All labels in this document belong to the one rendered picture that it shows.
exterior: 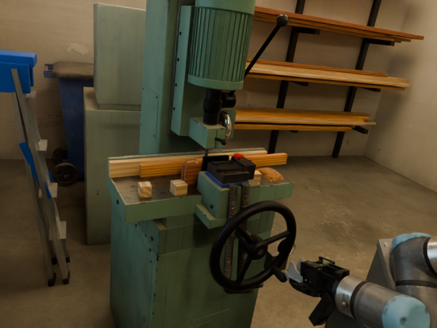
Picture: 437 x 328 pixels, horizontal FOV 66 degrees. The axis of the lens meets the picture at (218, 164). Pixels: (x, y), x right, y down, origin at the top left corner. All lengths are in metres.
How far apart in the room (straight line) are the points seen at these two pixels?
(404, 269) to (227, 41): 0.74
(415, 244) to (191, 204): 0.59
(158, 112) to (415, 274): 0.92
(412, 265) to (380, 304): 0.16
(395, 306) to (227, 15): 0.81
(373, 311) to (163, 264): 0.60
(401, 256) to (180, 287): 0.67
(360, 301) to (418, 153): 3.87
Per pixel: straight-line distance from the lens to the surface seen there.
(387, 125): 4.91
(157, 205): 0.98
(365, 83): 4.08
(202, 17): 1.05
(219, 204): 0.95
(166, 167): 1.12
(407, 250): 0.94
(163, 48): 1.23
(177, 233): 1.06
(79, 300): 2.00
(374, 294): 0.83
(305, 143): 4.46
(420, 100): 4.65
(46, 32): 3.38
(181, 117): 1.18
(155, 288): 1.16
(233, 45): 1.03
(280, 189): 1.20
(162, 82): 1.24
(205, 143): 1.10
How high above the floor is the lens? 1.36
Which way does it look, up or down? 21 degrees down
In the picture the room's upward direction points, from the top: 8 degrees clockwise
